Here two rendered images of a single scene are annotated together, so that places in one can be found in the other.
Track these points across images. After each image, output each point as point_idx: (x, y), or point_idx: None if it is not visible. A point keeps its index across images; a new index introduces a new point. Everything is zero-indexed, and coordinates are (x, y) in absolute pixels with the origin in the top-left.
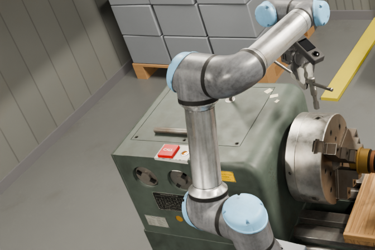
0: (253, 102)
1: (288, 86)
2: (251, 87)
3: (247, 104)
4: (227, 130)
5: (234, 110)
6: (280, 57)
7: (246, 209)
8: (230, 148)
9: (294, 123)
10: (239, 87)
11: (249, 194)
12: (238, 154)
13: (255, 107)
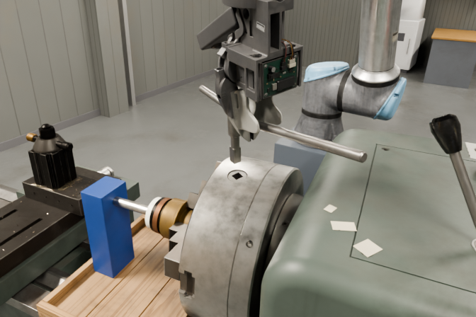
0: (399, 220)
1: (304, 250)
2: (440, 279)
3: (414, 218)
4: (421, 170)
5: (443, 211)
6: (301, 73)
7: (321, 64)
8: (392, 144)
9: (282, 173)
10: None
11: (323, 67)
12: (372, 136)
13: (383, 206)
